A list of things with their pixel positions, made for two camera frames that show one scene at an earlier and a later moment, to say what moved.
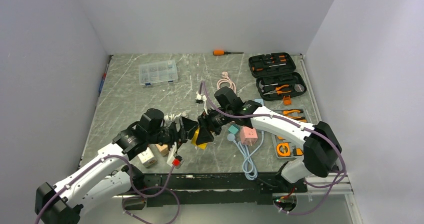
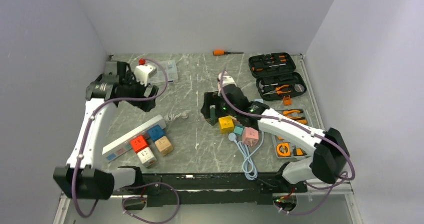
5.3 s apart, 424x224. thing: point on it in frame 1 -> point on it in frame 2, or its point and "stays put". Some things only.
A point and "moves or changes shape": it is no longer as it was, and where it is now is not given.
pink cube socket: (248, 135) stays put
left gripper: (186, 125) -> (142, 102)
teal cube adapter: (234, 128) moves or changes shape
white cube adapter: (147, 157) stays put
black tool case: (276, 78) stays put
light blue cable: (248, 165) stays put
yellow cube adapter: (202, 146) moves or changes shape
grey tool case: (283, 147) stays put
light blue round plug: (231, 137) stays put
